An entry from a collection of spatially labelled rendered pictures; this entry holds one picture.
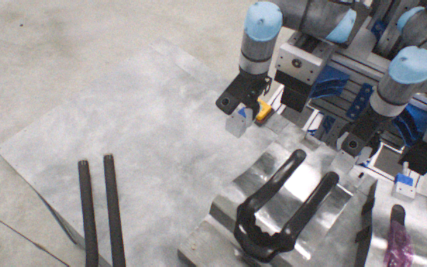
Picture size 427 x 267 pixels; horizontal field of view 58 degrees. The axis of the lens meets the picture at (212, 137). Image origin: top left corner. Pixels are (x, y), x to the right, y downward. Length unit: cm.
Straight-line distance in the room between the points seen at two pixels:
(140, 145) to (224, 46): 159
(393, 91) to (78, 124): 90
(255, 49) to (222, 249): 49
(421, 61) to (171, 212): 71
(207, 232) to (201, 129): 37
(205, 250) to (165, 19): 212
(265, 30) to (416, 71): 31
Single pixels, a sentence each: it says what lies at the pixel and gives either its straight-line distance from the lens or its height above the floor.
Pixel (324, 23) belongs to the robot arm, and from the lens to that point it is 90.
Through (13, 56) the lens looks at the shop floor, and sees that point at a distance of 279.
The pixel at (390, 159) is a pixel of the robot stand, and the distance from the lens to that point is 212.
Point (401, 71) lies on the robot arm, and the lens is 87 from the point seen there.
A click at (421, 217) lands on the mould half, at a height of 86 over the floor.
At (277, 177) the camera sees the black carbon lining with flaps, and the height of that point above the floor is 88.
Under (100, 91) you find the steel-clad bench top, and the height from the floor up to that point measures 80.
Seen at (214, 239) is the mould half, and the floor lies 86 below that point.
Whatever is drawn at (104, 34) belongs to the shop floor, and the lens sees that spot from 278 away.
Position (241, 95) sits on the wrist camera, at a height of 111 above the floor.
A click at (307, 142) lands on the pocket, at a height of 86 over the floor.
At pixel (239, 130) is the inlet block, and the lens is 106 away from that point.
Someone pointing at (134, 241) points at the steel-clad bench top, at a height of 80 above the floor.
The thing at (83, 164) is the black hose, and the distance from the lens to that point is 115.
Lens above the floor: 180
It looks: 56 degrees down
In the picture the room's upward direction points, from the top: 6 degrees clockwise
